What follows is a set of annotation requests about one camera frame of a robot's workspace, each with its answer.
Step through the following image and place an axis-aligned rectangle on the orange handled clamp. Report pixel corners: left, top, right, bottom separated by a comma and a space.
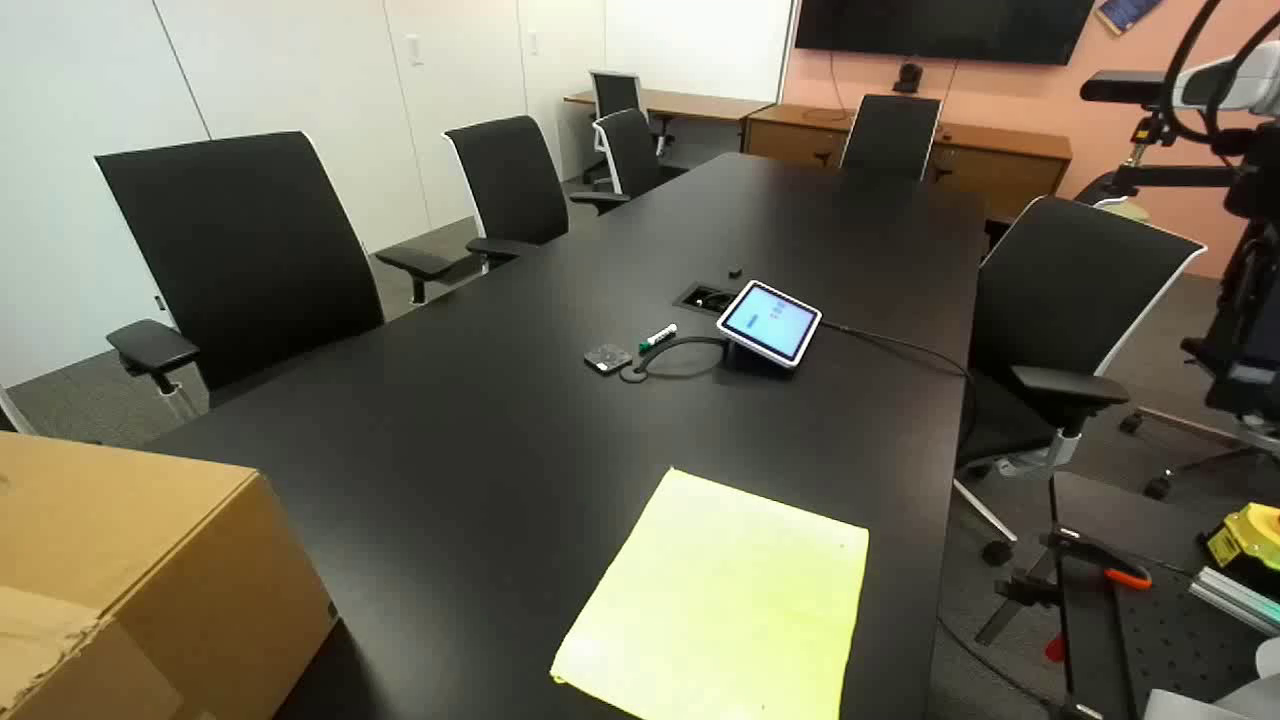
1039, 526, 1159, 600

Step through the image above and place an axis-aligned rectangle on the brown cardboard box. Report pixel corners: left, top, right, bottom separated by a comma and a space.
0, 430, 340, 720

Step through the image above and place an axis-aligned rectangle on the wooden side desk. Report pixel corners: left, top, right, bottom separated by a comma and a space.
560, 84, 770, 131

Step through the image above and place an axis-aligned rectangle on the yellow towel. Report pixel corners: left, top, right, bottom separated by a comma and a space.
547, 464, 873, 720

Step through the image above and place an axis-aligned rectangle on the black chair with chrome base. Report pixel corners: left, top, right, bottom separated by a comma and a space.
1114, 334, 1280, 503

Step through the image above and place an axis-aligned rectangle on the yellow plastic object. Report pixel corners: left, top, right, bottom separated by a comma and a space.
1202, 501, 1280, 576

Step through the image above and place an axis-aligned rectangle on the white framed tablet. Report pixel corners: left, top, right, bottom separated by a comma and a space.
713, 277, 827, 376

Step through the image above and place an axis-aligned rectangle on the black looped cable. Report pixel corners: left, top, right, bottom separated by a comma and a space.
614, 328, 731, 388

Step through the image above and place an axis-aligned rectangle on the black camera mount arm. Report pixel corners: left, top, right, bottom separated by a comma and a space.
1074, 64, 1262, 206

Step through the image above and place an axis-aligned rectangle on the black chair with white frame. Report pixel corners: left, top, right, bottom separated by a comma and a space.
948, 197, 1211, 569

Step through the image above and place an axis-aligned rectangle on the white plastic object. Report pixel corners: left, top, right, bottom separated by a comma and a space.
1138, 635, 1280, 720

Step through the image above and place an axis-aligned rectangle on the black tripod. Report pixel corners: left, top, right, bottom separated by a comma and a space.
969, 474, 1153, 720

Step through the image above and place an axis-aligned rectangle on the black tablet cable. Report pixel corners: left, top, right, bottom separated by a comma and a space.
815, 319, 971, 382

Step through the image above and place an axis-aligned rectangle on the large black mesh office chair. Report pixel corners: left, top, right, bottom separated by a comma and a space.
90, 129, 388, 407

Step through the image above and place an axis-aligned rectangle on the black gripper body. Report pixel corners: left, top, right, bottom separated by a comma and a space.
1202, 123, 1280, 340

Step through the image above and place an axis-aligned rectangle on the pale flat bar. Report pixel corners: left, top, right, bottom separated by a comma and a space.
1189, 565, 1280, 641

